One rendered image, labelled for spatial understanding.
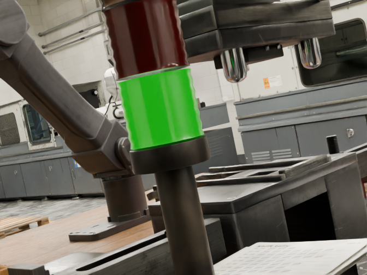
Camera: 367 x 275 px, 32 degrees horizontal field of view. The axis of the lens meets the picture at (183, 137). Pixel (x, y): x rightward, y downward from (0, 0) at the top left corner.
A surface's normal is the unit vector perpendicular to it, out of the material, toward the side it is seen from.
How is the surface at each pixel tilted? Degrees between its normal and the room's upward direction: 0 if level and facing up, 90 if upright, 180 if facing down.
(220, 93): 90
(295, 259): 2
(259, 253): 0
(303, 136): 90
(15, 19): 90
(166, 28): 76
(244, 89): 90
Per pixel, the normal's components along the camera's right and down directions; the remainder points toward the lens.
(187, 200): 0.39, -0.03
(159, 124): 0.00, 0.30
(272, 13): 0.70, -0.11
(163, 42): 0.38, -0.28
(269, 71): -0.73, 0.18
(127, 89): -0.75, -0.06
